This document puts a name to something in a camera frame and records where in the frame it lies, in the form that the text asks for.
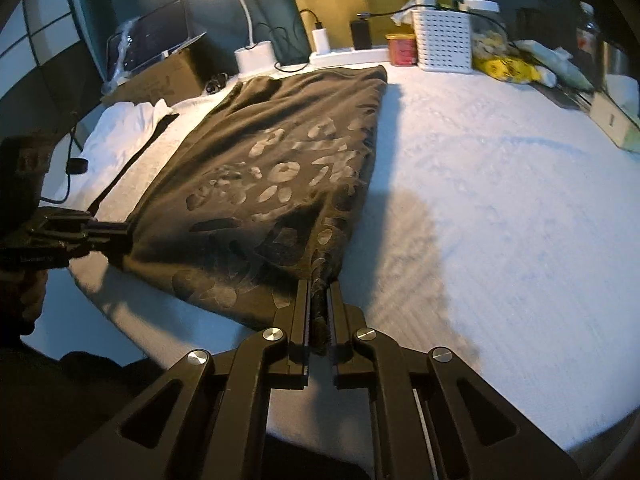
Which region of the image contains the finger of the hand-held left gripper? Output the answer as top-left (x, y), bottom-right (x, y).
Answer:
top-left (30, 207), bottom-right (134, 262)

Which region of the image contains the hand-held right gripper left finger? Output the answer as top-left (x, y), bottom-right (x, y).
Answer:
top-left (55, 277), bottom-right (312, 480)

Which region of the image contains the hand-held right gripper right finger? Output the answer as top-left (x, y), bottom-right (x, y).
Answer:
top-left (327, 280), bottom-right (583, 480)

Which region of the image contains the brown t-shirt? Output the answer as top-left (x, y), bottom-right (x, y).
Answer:
top-left (102, 64), bottom-right (390, 356)

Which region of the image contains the person's left hand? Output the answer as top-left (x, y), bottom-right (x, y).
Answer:
top-left (0, 269), bottom-right (49, 336)

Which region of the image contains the white crumpled cloth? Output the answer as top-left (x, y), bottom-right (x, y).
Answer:
top-left (52, 100), bottom-right (176, 206)

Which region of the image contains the white panelled sliding door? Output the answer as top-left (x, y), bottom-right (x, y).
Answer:
top-left (0, 0), bottom-right (86, 86)

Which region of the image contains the cardboard box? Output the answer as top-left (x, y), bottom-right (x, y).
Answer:
top-left (100, 35), bottom-right (221, 107)

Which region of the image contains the black tablet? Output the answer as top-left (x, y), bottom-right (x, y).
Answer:
top-left (106, 0), bottom-right (193, 78)

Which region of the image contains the white desk lamp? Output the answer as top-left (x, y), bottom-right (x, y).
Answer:
top-left (184, 0), bottom-right (276, 77)

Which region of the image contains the white power strip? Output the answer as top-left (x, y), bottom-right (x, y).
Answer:
top-left (309, 46), bottom-right (391, 67)

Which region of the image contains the red tin can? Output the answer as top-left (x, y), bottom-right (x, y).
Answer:
top-left (385, 32), bottom-right (418, 67)

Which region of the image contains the black charger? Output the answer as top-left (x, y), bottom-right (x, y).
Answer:
top-left (350, 19), bottom-right (372, 51)

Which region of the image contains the white perforated basket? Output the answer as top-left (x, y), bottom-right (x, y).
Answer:
top-left (411, 9), bottom-right (473, 72)

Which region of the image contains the grey phone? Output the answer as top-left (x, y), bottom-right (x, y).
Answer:
top-left (545, 85), bottom-right (586, 108)

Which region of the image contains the small beige box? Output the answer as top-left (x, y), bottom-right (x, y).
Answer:
top-left (590, 92), bottom-right (636, 146)

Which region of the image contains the pale wipes pouch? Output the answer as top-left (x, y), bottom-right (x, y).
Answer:
top-left (515, 40), bottom-right (596, 92)

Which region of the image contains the glass jar white lid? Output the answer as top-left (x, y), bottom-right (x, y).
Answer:
top-left (457, 0), bottom-right (508, 61)

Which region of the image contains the plastic water bottle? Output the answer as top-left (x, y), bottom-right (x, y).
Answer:
top-left (575, 2), bottom-right (601, 61)

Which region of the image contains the steel tumbler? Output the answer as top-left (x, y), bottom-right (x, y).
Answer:
top-left (597, 40), bottom-right (633, 91)

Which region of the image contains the black charging cable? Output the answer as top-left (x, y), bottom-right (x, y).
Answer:
top-left (255, 9), bottom-right (323, 72)

